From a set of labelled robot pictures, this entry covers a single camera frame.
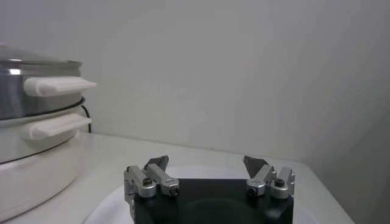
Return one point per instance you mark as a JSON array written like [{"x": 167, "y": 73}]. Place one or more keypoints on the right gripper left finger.
[{"x": 146, "y": 182}]

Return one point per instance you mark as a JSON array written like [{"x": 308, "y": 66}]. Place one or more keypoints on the white round plate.
[{"x": 195, "y": 172}]

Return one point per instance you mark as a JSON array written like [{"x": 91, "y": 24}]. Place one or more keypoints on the cream electric cooker base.
[{"x": 30, "y": 182}]

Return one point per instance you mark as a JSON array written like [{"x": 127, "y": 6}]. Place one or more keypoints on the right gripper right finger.
[{"x": 274, "y": 182}]

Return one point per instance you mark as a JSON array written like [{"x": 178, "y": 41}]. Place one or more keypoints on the stainless steel steamer basket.
[{"x": 12, "y": 97}]

